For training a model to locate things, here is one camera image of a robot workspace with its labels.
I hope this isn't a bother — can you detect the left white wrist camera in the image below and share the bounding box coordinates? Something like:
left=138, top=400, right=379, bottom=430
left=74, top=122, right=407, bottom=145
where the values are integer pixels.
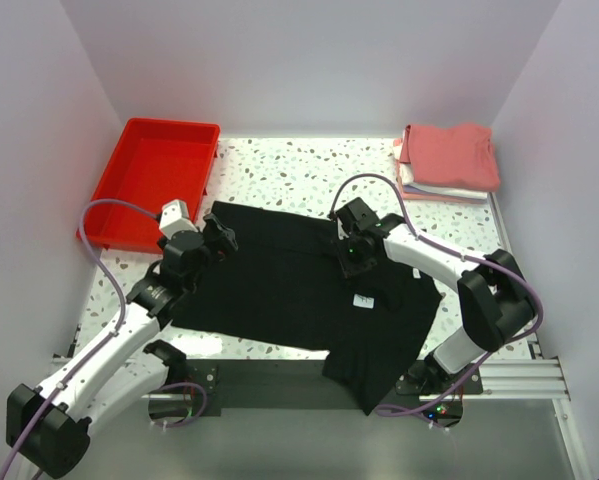
left=159, top=200, right=196, bottom=239

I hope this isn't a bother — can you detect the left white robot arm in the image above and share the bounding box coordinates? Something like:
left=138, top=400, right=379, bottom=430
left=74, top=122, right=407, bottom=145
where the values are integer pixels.
left=6, top=214, right=238, bottom=479

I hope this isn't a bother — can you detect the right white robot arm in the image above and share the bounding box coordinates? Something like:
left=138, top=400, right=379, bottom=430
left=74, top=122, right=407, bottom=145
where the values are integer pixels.
left=329, top=198, right=541, bottom=393

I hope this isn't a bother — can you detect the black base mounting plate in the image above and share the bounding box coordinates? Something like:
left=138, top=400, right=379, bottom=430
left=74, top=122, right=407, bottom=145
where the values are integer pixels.
left=127, top=357, right=483, bottom=427

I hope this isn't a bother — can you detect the red plastic tray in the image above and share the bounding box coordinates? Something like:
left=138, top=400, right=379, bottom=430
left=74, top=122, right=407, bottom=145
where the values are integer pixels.
left=84, top=118, right=220, bottom=254

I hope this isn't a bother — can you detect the black t shirt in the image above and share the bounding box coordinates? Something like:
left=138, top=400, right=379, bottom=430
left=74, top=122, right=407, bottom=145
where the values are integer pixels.
left=172, top=201, right=441, bottom=414

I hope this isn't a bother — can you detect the pink folded t shirt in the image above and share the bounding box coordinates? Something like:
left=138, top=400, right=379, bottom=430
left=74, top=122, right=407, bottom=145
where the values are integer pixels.
left=399, top=123, right=501, bottom=193

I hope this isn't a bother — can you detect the lavender folded t shirt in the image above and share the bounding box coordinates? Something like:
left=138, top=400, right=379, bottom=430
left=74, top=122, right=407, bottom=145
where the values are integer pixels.
left=404, top=184, right=488, bottom=201

